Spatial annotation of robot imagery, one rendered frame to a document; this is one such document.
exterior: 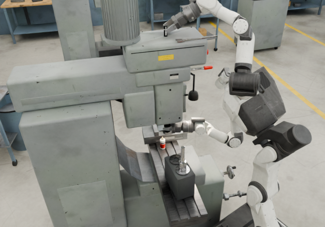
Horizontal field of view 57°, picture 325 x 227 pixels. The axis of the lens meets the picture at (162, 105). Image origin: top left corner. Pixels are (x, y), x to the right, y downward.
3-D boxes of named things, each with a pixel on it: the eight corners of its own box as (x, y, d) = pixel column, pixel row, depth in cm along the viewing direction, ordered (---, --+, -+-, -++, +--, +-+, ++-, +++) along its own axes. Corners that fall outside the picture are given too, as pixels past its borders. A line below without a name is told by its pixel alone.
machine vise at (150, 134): (183, 128, 254) (183, 117, 248) (187, 139, 242) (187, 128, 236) (142, 133, 250) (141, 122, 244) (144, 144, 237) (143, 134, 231)
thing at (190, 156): (191, 155, 255) (192, 144, 248) (205, 185, 226) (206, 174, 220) (133, 165, 246) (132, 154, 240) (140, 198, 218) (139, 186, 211)
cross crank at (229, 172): (231, 171, 260) (232, 161, 253) (237, 181, 250) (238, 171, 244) (214, 174, 257) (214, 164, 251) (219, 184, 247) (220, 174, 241)
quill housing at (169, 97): (175, 107, 216) (175, 66, 199) (184, 123, 199) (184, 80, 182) (150, 110, 213) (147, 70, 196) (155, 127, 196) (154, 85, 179)
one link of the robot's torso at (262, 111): (286, 120, 188) (252, 76, 199) (301, 106, 156) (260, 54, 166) (245, 145, 188) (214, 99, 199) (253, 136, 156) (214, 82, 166)
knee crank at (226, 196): (245, 191, 252) (246, 187, 248) (248, 197, 247) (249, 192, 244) (220, 196, 248) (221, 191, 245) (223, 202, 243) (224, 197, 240)
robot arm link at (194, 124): (188, 128, 216) (203, 128, 215) (188, 136, 206) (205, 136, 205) (188, 114, 211) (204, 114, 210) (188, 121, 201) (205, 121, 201)
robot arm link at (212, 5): (197, 8, 172) (217, 19, 168) (194, 1, 163) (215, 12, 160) (203, -2, 171) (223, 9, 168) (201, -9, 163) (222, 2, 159)
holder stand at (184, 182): (180, 172, 211) (181, 150, 200) (194, 195, 194) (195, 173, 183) (164, 177, 207) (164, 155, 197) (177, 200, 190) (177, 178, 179)
